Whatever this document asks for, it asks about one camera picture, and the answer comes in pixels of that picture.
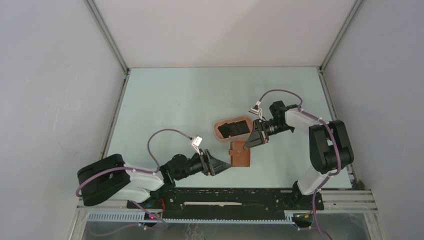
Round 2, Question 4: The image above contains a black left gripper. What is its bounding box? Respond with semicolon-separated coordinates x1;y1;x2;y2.
174;148;230;181

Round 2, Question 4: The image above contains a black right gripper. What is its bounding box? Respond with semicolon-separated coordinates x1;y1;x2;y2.
243;118;293;149

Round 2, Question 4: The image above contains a brown leather card holder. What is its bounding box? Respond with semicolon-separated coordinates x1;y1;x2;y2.
228;140;251;168

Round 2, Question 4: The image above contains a pink oval plastic tray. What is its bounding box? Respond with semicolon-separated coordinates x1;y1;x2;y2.
213;115;253;142

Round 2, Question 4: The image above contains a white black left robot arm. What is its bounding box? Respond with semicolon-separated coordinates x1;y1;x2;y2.
75;149;231;208

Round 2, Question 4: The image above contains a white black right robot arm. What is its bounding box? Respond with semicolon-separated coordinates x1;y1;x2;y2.
244;101;354;209

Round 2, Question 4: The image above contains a black card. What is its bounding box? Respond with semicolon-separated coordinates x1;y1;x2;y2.
217;120;250;139

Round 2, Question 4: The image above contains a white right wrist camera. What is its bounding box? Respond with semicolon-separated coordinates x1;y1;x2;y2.
248;101;263;119

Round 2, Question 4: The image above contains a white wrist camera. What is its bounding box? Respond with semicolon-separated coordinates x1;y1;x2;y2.
248;101;263;119
191;135;203;154

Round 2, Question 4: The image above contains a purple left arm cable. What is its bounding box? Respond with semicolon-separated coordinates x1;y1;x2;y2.
75;128;196;238

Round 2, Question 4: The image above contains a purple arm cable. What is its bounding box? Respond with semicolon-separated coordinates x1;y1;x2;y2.
75;128;196;238
256;89;342;240

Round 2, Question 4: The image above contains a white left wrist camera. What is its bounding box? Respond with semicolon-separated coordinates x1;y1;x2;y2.
191;135;203;154

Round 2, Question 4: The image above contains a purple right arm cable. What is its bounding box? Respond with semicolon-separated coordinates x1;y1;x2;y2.
256;89;342;240

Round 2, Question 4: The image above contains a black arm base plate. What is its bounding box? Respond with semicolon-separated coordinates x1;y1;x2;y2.
140;187;324;221

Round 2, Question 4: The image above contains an aluminium frame rail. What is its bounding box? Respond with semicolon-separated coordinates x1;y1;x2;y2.
75;188;379;226

